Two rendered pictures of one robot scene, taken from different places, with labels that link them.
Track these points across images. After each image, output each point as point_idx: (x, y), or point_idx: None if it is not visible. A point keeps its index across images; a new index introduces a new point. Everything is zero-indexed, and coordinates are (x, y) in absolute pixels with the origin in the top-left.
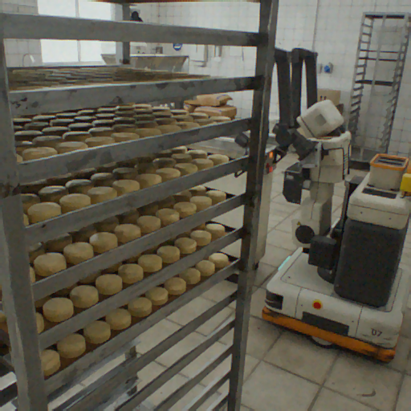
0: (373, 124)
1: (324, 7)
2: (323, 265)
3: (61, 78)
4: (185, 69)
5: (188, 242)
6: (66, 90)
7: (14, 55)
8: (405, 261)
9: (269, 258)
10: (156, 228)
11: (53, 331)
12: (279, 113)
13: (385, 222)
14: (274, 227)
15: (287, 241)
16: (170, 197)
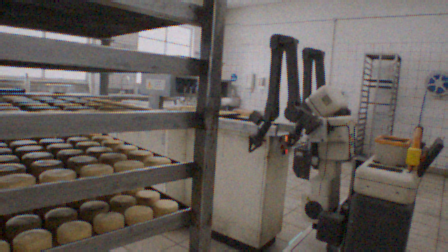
0: (377, 136)
1: (337, 52)
2: (330, 241)
3: None
4: (238, 94)
5: (100, 168)
6: None
7: (117, 76)
8: (410, 244)
9: (286, 235)
10: None
11: None
12: (288, 92)
13: (393, 197)
14: (293, 209)
15: (304, 221)
16: (91, 107)
